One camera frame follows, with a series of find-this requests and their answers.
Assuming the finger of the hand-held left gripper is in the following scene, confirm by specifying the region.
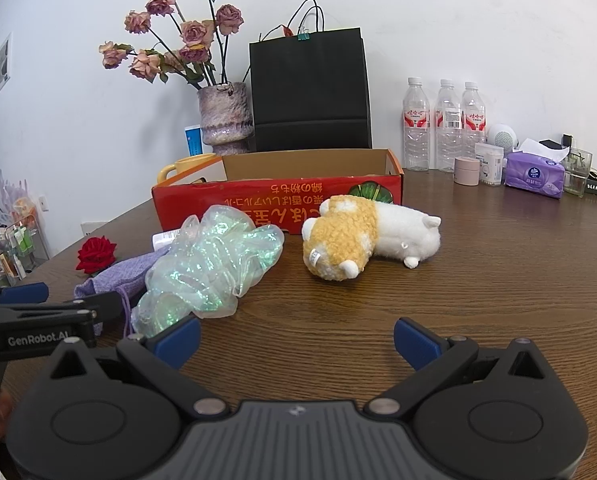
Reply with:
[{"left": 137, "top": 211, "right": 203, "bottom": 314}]
[
  {"left": 0, "top": 282, "right": 50, "bottom": 307},
  {"left": 62, "top": 290, "right": 125, "bottom": 322}
]

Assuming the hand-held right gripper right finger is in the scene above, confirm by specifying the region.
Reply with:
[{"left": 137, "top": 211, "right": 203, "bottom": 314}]
[{"left": 362, "top": 316, "right": 559, "bottom": 419}]

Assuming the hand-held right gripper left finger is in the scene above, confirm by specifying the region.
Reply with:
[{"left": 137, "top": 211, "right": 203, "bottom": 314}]
[{"left": 38, "top": 316, "right": 232, "bottom": 419}]

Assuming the purple cloth pouch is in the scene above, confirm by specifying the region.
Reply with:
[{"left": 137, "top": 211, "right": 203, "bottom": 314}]
[{"left": 73, "top": 245, "right": 174, "bottom": 338}]

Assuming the red artificial rose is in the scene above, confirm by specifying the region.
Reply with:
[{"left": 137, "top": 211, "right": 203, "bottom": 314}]
[{"left": 75, "top": 236, "right": 118, "bottom": 277}]

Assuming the iridescent plastic wrap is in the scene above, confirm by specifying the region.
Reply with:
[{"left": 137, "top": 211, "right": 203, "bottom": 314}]
[{"left": 131, "top": 205, "right": 285, "bottom": 338}]

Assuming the tan and white plush toy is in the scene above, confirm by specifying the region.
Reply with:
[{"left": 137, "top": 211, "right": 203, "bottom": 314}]
[{"left": 301, "top": 196, "right": 442, "bottom": 282}]

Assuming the red cardboard box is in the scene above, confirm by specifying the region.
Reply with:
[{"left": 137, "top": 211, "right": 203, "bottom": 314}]
[{"left": 151, "top": 148, "right": 405, "bottom": 236}]

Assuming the wooden desktop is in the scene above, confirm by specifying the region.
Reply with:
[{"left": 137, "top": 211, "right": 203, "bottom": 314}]
[{"left": 0, "top": 167, "right": 597, "bottom": 480}]

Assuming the person's left hand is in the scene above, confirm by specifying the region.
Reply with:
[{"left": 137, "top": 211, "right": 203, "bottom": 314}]
[{"left": 0, "top": 389, "right": 15, "bottom": 442}]

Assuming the small white packet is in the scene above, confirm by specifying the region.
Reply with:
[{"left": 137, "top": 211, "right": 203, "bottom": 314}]
[{"left": 152, "top": 229, "right": 185, "bottom": 252}]

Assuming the yellow mug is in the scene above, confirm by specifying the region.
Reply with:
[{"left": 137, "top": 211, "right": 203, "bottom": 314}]
[{"left": 157, "top": 153, "right": 224, "bottom": 186}]

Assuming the pink round jar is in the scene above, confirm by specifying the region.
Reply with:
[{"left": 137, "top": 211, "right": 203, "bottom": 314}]
[{"left": 453, "top": 156, "right": 480, "bottom": 187}]

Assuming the blue and white carton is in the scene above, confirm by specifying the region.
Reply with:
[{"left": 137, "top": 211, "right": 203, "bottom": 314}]
[{"left": 185, "top": 125, "right": 205, "bottom": 158}]

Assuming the cotton swab box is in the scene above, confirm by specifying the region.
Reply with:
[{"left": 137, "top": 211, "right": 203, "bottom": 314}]
[{"left": 474, "top": 142, "right": 505, "bottom": 187}]

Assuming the purple tissue pack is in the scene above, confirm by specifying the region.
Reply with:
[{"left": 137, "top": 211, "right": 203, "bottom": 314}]
[{"left": 504, "top": 138, "right": 566, "bottom": 200}]

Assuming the clear water bottle red label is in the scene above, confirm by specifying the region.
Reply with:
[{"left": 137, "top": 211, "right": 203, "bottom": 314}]
[
  {"left": 403, "top": 77, "right": 431, "bottom": 172},
  {"left": 435, "top": 79, "right": 464, "bottom": 174},
  {"left": 461, "top": 81, "right": 487, "bottom": 161}
]

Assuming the white round speaker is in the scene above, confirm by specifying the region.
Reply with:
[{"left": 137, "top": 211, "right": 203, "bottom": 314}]
[{"left": 487, "top": 123, "right": 519, "bottom": 153}]

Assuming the purple glazed vase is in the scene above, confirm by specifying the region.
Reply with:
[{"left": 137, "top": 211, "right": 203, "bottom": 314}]
[{"left": 197, "top": 81, "right": 255, "bottom": 157}]

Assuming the clear glass cup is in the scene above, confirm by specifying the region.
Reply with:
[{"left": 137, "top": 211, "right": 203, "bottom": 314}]
[{"left": 563, "top": 149, "right": 593, "bottom": 199}]

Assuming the small black box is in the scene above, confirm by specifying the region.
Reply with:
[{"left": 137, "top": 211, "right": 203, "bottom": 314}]
[{"left": 538, "top": 133, "right": 575, "bottom": 163}]

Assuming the black paper bag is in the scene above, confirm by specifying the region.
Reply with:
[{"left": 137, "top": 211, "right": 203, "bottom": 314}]
[{"left": 248, "top": 0, "right": 373, "bottom": 153}]

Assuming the dried pink rose bouquet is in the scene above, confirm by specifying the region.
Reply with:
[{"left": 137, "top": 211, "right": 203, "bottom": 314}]
[{"left": 98, "top": 0, "right": 245, "bottom": 92}]

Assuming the framed wall picture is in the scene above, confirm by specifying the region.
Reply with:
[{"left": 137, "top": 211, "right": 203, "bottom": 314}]
[{"left": 0, "top": 32, "right": 13, "bottom": 97}]

